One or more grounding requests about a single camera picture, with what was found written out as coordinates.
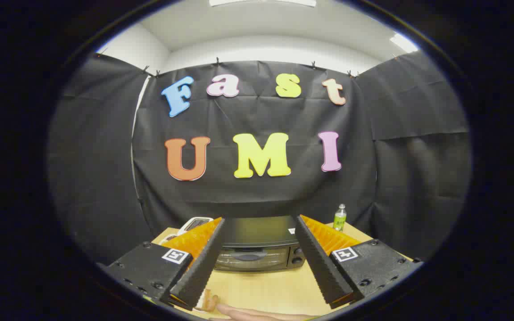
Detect toast sandwich with lettuce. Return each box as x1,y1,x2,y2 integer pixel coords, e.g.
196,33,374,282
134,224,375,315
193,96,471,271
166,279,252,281
195,288,220,313

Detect white pop-up toaster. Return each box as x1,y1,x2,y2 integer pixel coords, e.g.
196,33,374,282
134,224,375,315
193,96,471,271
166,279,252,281
177,217,214,237

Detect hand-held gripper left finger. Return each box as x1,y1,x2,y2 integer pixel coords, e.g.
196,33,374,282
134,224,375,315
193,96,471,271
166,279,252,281
104,217,226,311

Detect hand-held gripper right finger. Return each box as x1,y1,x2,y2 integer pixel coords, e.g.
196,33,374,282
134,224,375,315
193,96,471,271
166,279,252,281
294,214,423,309

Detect green drink bottle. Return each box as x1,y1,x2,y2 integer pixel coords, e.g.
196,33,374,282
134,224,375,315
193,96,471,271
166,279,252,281
333,204,348,232

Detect ceiling light panel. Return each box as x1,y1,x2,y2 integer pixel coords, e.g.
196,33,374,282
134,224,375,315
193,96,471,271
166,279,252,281
208,0,318,8
390,33,419,54

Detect black toaster oven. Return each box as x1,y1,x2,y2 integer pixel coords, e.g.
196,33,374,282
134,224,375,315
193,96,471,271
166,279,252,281
215,216,307,272

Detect black backdrop cloth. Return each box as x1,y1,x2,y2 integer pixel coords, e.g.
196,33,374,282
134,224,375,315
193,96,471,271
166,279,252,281
47,51,472,263

